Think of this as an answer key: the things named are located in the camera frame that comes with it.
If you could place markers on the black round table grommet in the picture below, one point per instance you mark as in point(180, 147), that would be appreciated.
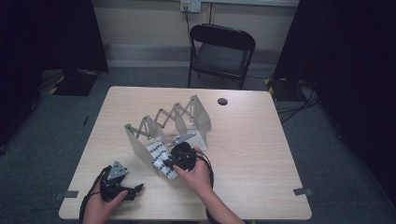
point(222, 101)

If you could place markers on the white expandable metal book rack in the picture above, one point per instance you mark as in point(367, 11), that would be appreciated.
point(200, 119)

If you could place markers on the black stand base yellow stripes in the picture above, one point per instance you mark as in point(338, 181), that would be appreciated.
point(281, 90)
point(74, 82)

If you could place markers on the white cloth with black print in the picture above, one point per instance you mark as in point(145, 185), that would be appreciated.
point(157, 152)

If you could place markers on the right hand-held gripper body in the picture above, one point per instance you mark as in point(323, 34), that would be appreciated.
point(183, 155)

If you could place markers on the black curtain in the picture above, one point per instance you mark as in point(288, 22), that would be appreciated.
point(46, 46)
point(348, 62)

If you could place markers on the person's left hand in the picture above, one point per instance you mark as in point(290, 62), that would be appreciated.
point(99, 211)

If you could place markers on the black folding chair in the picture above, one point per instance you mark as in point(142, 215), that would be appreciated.
point(221, 59)

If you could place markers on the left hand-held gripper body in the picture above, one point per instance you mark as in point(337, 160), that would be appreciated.
point(115, 174)

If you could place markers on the grey tape strip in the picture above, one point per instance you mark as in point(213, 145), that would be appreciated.
point(302, 191)
point(67, 195)

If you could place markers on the beige wall conduit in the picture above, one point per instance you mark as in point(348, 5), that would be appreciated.
point(212, 12)

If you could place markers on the white wall socket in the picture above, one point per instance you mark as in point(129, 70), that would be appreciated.
point(190, 5)

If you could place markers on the person's right hand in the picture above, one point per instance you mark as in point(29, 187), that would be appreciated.
point(196, 180)

